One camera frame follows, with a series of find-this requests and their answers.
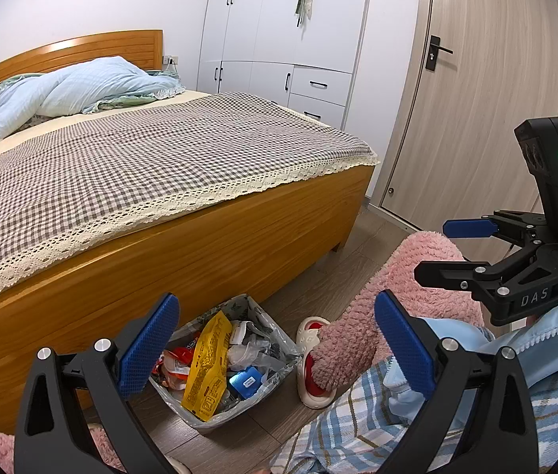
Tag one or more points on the light blue jacket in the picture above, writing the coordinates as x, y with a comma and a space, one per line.
555, 335

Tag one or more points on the yellow snack wrapper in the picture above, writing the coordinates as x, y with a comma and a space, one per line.
207, 370

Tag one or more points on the light blue duvet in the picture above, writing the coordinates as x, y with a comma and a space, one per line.
86, 84

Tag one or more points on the light wooden door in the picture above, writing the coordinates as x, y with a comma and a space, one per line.
481, 108

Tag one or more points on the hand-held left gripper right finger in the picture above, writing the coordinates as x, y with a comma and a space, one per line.
400, 335

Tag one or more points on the cream bed sheet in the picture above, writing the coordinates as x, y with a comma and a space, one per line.
52, 126

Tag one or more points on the pale bag on hook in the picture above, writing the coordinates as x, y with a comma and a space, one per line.
304, 2

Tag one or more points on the person's right leg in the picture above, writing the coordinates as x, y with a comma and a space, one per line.
407, 266

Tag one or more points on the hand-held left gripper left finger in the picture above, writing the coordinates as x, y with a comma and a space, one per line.
153, 335

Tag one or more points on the white wardrobe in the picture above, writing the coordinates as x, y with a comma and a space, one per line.
259, 19

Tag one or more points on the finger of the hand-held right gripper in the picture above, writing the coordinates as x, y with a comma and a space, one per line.
452, 275
466, 227

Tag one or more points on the white wall socket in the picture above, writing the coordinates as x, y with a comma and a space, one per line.
171, 60

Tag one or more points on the wooden bed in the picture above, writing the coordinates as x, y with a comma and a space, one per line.
160, 276

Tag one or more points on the white and green packet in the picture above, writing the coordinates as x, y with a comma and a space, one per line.
244, 350

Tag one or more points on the brown checkered blanket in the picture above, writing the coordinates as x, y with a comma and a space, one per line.
135, 158

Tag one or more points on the blue plaid cloth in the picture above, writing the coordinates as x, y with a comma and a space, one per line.
348, 434

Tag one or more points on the person's right slipper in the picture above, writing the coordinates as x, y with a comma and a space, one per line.
308, 335

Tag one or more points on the trash bin with plastic liner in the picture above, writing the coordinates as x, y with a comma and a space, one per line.
252, 308

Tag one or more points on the red and white snack bag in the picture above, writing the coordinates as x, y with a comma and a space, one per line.
175, 380

